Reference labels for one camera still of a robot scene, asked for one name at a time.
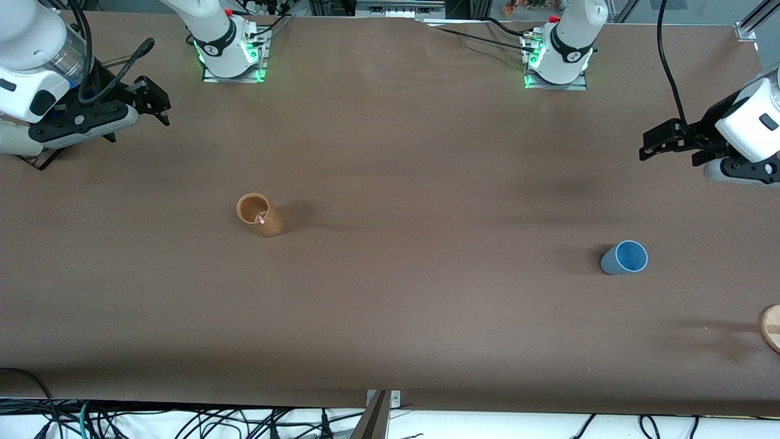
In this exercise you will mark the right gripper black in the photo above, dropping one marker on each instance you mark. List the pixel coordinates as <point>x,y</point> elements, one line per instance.
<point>108,85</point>

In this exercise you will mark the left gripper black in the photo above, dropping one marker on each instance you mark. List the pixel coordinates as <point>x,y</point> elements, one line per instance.
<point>702,131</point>

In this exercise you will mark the blue plastic cup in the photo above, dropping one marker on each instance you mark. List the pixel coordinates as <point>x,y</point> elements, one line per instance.
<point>624,259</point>

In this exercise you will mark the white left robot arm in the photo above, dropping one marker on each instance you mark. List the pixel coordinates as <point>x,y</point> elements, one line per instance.
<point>567,42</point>

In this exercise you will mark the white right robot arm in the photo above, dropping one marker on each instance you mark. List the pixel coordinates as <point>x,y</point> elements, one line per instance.
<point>27,36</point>

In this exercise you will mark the white cup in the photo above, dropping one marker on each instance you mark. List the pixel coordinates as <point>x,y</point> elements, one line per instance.
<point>15,139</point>

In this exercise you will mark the brown wooden cup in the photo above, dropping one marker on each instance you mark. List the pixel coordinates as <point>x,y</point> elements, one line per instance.
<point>265,219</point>

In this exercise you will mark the aluminium corner profile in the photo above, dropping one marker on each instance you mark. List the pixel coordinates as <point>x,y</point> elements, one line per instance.
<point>752,21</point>

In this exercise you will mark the round wooden disc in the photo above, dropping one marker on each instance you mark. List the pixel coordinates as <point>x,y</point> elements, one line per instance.
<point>772,329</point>

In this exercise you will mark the grey metal equipment box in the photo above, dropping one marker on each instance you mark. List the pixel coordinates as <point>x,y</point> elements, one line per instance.
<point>399,7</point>

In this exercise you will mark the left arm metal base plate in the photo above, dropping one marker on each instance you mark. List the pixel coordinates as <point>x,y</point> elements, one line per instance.
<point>557,85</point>

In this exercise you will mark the metal table edge bracket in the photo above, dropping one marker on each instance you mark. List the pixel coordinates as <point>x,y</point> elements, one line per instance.
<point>381,414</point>

